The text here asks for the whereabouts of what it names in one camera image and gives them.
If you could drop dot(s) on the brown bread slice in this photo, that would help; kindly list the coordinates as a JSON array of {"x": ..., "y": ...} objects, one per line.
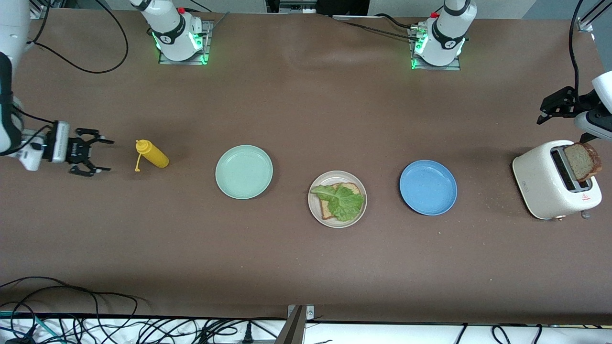
[
  {"x": 326, "y": 208},
  {"x": 581, "y": 162}
]

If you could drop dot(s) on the white toaster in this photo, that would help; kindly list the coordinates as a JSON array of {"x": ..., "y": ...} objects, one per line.
[{"x": 540, "y": 186}]

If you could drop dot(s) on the grey metal post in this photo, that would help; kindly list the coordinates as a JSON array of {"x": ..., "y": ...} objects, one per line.
[{"x": 291, "y": 329}]

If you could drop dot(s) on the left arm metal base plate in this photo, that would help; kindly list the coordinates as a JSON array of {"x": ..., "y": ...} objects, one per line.
[{"x": 454, "y": 68}]

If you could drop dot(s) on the yellow squeeze bottle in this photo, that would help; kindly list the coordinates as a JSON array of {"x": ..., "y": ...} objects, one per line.
[{"x": 155, "y": 155}]

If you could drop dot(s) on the aluminium corner bracket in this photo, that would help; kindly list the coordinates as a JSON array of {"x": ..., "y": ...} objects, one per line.
[{"x": 310, "y": 313}]

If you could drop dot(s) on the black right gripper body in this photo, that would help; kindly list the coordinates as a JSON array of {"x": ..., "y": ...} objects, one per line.
[{"x": 75, "y": 152}]

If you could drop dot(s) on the aluminium frame corner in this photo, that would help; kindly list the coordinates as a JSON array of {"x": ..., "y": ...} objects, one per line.
[
  {"x": 584, "y": 25},
  {"x": 39, "y": 12}
]

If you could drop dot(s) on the green plate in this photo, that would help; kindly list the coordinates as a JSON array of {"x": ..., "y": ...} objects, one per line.
[{"x": 244, "y": 172}]

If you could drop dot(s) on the black power plug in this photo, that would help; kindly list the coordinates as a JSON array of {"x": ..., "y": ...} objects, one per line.
[{"x": 247, "y": 337}]

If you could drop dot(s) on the green lettuce leaf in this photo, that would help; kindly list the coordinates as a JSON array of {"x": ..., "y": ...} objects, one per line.
[{"x": 344, "y": 203}]

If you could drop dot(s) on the beige plate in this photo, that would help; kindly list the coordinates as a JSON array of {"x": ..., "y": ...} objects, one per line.
[{"x": 334, "y": 223}]

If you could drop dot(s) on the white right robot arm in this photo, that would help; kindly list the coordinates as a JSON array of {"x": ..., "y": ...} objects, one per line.
[{"x": 172, "y": 33}]

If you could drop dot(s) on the brown table cover sheet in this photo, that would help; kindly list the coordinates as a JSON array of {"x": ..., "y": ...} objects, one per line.
[{"x": 306, "y": 267}]

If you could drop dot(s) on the blue plate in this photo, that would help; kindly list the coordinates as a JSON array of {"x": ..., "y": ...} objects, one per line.
[{"x": 428, "y": 187}]

